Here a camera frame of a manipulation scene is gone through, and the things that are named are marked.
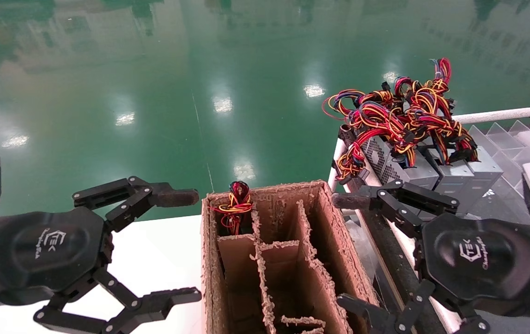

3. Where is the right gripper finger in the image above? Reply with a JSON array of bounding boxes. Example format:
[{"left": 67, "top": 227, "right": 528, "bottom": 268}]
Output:
[{"left": 331, "top": 180, "right": 460, "bottom": 239}]

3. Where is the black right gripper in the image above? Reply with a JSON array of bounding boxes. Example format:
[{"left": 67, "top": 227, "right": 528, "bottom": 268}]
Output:
[{"left": 337, "top": 212, "right": 530, "bottom": 334}]

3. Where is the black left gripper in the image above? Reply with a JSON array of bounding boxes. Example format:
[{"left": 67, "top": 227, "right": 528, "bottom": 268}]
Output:
[{"left": 0, "top": 176, "right": 202, "bottom": 334}]

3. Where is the worn cardboard divider box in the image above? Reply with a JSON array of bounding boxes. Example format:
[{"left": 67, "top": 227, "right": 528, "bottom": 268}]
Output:
[{"left": 201, "top": 180, "right": 379, "bottom": 334}]

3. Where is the clear plastic divider tray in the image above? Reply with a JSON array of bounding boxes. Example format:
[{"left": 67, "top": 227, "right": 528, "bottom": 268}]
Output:
[{"left": 469, "top": 116, "right": 530, "bottom": 218}]

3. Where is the white cart rail frame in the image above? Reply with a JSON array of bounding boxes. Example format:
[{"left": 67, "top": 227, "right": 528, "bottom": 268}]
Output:
[{"left": 338, "top": 124, "right": 433, "bottom": 334}]

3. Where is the long white cart rail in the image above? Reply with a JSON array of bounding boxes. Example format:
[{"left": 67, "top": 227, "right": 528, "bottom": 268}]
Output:
[{"left": 328, "top": 138, "right": 463, "bottom": 334}]

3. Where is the short white cart rail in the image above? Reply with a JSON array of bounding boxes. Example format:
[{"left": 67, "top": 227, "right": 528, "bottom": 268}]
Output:
[{"left": 453, "top": 108, "right": 530, "bottom": 124}]

